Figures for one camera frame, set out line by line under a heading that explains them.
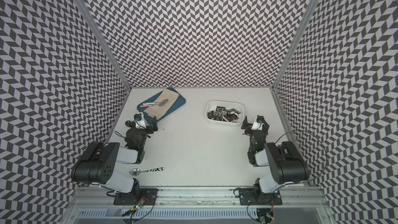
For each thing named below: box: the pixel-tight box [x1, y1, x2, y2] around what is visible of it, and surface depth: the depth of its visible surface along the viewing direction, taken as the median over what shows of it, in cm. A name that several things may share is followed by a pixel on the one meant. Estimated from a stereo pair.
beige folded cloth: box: [143, 88, 180, 121], surface depth 109 cm
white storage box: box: [205, 100, 245, 125], surface depth 101 cm
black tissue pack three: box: [221, 114, 234, 123], surface depth 98 cm
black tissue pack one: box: [215, 106, 226, 117], surface depth 103 cm
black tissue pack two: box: [207, 110, 216, 120], surface depth 101 cm
